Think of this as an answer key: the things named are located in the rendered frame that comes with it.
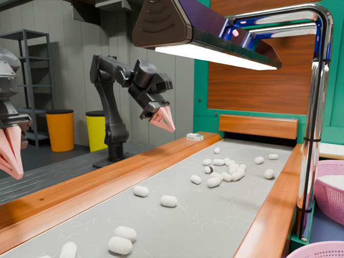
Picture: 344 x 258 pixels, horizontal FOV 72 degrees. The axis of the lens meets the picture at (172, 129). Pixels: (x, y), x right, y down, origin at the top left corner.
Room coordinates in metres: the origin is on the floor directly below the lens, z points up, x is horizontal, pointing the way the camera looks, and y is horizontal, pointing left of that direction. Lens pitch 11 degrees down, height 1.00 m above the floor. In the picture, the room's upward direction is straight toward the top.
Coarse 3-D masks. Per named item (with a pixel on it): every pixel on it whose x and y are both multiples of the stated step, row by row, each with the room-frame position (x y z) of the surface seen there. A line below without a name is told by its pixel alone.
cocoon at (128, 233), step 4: (116, 228) 0.35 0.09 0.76; (120, 228) 0.35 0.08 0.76; (124, 228) 0.35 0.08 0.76; (128, 228) 0.35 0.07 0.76; (116, 232) 0.34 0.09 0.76; (120, 232) 0.34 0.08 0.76; (124, 232) 0.34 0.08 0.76; (128, 232) 0.34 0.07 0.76; (132, 232) 0.34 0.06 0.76; (120, 236) 0.34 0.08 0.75; (124, 236) 0.34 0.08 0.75; (128, 236) 0.33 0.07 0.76; (132, 236) 0.34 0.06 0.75; (132, 240) 0.34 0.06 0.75
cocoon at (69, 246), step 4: (64, 244) 0.31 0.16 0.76; (68, 244) 0.31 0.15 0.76; (72, 244) 0.31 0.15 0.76; (64, 248) 0.30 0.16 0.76; (68, 248) 0.30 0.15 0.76; (72, 248) 0.30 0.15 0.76; (76, 248) 0.31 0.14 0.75; (64, 252) 0.29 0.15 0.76; (68, 252) 0.29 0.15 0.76; (72, 252) 0.30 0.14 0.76; (60, 256) 0.29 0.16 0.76; (64, 256) 0.29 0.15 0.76; (68, 256) 0.29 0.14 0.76; (72, 256) 0.29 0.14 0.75
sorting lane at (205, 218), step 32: (192, 160) 0.76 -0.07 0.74; (128, 192) 0.52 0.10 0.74; (160, 192) 0.52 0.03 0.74; (192, 192) 0.52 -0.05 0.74; (224, 192) 0.52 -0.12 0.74; (256, 192) 0.52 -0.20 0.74; (64, 224) 0.39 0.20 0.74; (96, 224) 0.39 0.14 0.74; (128, 224) 0.39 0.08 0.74; (160, 224) 0.39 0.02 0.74; (192, 224) 0.39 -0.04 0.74; (224, 224) 0.39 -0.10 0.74; (0, 256) 0.31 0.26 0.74; (32, 256) 0.31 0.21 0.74; (96, 256) 0.31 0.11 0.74; (128, 256) 0.31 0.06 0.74; (160, 256) 0.31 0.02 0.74; (192, 256) 0.31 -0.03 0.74; (224, 256) 0.31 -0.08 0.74
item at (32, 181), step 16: (128, 144) 1.23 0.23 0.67; (144, 144) 1.23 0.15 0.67; (64, 160) 0.96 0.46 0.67; (80, 160) 0.96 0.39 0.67; (96, 160) 0.96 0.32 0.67; (32, 176) 0.79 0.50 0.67; (48, 176) 0.79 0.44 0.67; (64, 176) 0.79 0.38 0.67; (0, 192) 0.66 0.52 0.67; (16, 192) 0.66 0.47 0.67; (32, 192) 0.66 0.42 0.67
